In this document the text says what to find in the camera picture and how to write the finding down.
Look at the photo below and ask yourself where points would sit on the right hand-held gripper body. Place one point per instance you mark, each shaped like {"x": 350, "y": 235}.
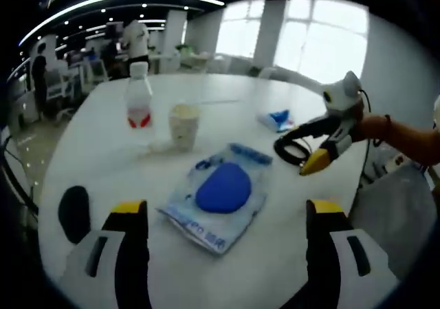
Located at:
{"x": 343, "y": 97}

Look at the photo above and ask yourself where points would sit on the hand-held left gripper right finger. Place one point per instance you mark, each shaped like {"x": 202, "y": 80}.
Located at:
{"x": 323, "y": 261}

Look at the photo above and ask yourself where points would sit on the person's right hand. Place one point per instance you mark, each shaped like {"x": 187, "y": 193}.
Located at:
{"x": 366, "y": 126}

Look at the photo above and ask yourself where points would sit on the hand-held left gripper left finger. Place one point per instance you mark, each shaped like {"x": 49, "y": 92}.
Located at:
{"x": 132, "y": 261}

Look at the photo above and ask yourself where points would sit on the clear water bottle item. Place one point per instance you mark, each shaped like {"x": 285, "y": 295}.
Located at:
{"x": 139, "y": 99}

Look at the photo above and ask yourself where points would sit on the potted green plant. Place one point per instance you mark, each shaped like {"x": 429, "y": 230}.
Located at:
{"x": 186, "y": 48}

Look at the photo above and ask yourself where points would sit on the white paper cup item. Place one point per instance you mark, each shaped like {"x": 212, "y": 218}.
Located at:
{"x": 184, "y": 126}

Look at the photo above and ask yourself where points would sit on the grey mesh chair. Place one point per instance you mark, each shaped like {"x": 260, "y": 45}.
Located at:
{"x": 395, "y": 212}

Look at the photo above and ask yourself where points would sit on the white table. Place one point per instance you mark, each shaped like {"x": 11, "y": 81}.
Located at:
{"x": 240, "y": 92}

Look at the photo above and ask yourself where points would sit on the blue tissue pack item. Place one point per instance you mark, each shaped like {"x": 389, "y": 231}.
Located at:
{"x": 278, "y": 119}

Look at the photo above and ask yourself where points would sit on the clear bag with blue pouch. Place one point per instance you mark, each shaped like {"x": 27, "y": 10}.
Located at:
{"x": 223, "y": 192}

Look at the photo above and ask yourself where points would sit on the black oval case item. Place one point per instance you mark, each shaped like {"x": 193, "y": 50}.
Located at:
{"x": 74, "y": 216}

